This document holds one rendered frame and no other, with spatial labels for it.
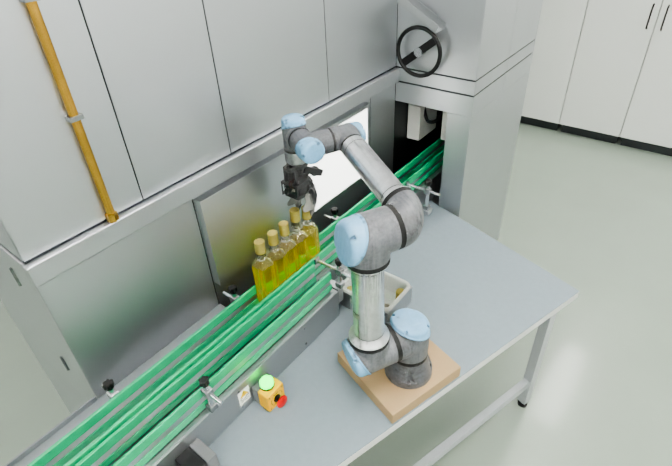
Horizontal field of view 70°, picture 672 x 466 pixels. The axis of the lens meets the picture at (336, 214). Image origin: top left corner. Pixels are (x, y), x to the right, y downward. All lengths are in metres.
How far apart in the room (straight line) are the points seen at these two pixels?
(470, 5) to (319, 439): 1.60
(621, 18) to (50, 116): 4.26
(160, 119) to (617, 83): 4.10
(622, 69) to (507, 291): 3.14
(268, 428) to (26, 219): 0.88
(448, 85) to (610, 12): 2.76
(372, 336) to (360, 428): 0.33
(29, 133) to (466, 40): 1.53
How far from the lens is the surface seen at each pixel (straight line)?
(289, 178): 1.56
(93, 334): 1.52
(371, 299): 1.25
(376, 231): 1.12
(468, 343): 1.79
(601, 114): 4.97
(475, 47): 2.06
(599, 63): 4.85
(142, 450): 1.43
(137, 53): 1.32
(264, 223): 1.73
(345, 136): 1.43
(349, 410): 1.60
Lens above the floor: 2.10
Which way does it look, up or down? 35 degrees down
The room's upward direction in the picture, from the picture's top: 3 degrees counter-clockwise
